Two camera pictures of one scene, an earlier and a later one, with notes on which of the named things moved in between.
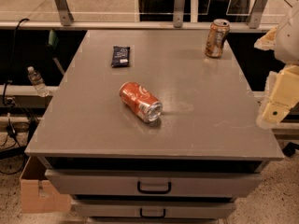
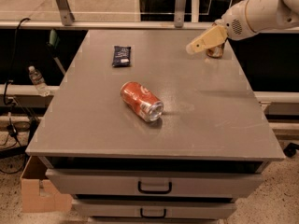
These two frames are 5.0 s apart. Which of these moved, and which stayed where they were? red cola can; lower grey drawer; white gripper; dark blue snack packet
Moved: white gripper
Stayed: red cola can; dark blue snack packet; lower grey drawer
